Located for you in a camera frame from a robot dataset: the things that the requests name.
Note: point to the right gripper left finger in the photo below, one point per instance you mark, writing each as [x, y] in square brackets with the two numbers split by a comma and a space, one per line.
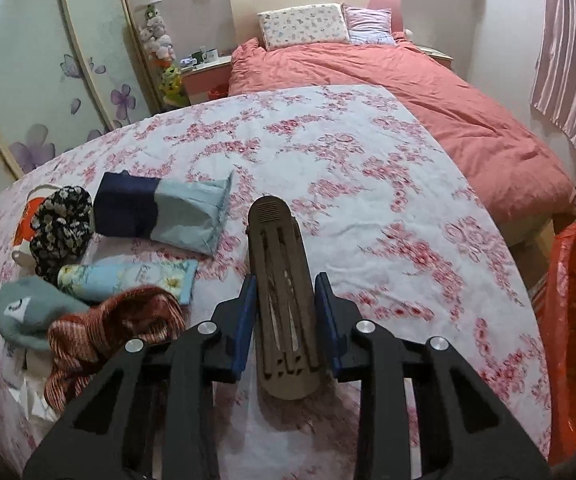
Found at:
[107, 432]

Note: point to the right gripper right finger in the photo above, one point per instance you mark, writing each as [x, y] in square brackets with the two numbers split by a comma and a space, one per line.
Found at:
[465, 430]

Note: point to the red striped scrunchie cloth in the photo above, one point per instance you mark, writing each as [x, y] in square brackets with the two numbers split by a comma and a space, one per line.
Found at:
[83, 343]

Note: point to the white tissue paper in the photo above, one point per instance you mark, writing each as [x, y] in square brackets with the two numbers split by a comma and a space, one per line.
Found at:
[25, 373]

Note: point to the floral light blue tube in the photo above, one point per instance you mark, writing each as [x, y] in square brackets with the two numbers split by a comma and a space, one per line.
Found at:
[99, 282]

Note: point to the teal grey sock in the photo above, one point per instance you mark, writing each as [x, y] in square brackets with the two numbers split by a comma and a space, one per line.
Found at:
[28, 307]

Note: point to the brown slotted shoe insole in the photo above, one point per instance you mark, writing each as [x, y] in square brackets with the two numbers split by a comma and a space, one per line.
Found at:
[289, 364]

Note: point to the navy and grey pouch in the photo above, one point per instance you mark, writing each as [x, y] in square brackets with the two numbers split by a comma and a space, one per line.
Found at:
[185, 215]

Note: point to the black daisy floral cloth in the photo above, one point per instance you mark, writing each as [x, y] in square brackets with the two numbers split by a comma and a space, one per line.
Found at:
[62, 228]

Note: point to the orange lined laundry basket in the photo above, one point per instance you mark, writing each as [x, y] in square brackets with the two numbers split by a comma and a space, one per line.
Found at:
[557, 324]

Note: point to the floral pink white tablecloth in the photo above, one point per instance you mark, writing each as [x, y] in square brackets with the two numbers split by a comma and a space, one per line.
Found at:
[382, 209]

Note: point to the coral red duvet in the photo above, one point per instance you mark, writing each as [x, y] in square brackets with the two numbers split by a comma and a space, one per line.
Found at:
[515, 173]

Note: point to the pink left nightstand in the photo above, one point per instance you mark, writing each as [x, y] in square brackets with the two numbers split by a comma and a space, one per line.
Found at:
[209, 81]

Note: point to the right bedside nightstand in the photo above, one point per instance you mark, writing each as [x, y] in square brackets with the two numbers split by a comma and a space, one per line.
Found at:
[437, 56]

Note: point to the sliding floral wardrobe doors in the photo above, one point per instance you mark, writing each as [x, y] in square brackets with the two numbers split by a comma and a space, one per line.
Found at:
[70, 71]

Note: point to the hanging plush toy stack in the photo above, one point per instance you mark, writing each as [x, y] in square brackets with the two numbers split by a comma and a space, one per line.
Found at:
[161, 56]

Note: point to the striped pink pillow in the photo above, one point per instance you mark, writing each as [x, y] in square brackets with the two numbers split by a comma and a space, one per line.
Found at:
[369, 26]

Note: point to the floral white pillow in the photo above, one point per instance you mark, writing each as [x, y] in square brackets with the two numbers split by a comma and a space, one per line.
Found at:
[299, 25]

